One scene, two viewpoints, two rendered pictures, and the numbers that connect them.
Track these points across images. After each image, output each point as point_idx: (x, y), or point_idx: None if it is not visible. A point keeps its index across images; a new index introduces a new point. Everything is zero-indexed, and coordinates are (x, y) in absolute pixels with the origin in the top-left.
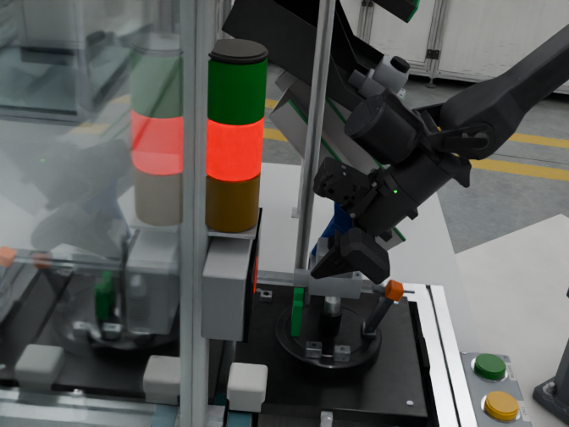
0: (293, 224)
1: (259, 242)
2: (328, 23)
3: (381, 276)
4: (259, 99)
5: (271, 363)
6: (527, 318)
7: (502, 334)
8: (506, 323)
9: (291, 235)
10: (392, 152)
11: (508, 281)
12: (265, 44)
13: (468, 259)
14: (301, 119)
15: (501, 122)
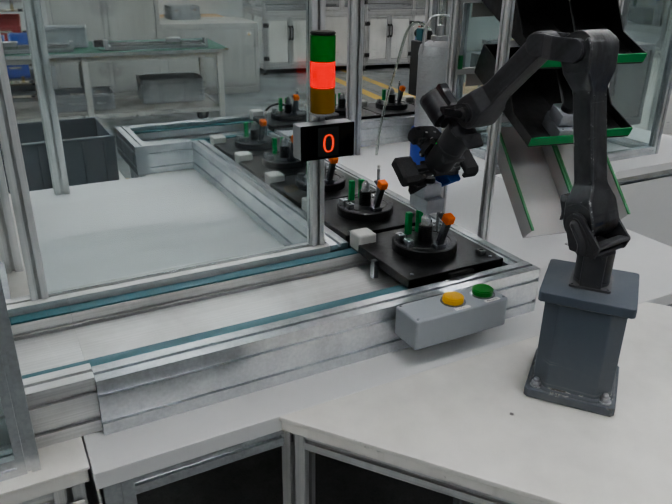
0: (558, 246)
1: (346, 137)
2: (499, 65)
3: (402, 180)
4: (321, 52)
5: (386, 240)
6: (623, 341)
7: None
8: None
9: (547, 249)
10: (431, 116)
11: (656, 327)
12: (487, 81)
13: (651, 307)
14: None
15: (474, 104)
